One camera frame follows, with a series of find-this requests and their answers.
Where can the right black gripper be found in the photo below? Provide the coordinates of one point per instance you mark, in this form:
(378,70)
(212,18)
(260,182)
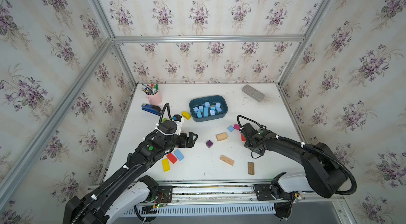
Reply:
(246,144)

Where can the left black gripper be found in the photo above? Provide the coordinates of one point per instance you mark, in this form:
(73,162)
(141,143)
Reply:
(184,144)

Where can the small blue cube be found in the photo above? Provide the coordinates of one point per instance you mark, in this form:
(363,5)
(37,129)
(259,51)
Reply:
(230,128)

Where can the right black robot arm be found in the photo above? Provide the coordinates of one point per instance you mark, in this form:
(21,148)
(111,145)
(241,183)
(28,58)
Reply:
(323,172)

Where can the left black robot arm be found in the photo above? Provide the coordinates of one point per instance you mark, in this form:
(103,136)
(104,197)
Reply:
(129,185)

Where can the purple cube block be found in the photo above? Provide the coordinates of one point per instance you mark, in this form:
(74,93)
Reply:
(209,144)

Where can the yellow block near bin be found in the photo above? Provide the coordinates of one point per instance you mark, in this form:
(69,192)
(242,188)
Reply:
(186,115)

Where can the red block front left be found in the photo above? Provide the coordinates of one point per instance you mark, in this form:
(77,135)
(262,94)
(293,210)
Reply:
(172,158)

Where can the dark brown wooden block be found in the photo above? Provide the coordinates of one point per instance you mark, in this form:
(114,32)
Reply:
(250,168)

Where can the tan wooden block centre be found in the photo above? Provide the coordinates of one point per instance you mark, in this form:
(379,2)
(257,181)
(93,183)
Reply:
(221,137)

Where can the tan wooden block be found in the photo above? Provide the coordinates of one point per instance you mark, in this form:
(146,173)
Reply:
(221,137)
(227,160)

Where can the yellow block front left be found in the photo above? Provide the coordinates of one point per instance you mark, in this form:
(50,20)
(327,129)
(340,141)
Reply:
(166,165)

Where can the dark teal plastic bin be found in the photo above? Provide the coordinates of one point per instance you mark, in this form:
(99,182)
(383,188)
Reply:
(210,108)

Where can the tan wooden block front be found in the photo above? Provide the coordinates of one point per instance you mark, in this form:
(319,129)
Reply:
(227,160)

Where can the grey stone brick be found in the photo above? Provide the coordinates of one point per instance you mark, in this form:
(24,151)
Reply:
(253,93)

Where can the blue black stapler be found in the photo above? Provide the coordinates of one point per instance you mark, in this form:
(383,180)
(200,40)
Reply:
(153,109)

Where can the pink pen cup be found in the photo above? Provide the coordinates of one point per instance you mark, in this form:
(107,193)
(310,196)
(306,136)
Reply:
(155,99)

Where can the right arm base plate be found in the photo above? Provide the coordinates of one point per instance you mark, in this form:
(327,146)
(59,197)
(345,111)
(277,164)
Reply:
(267,192)

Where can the aluminium front rail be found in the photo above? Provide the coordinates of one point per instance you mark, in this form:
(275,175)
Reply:
(213,192)

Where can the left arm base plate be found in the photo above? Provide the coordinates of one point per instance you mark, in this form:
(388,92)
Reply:
(159,195)

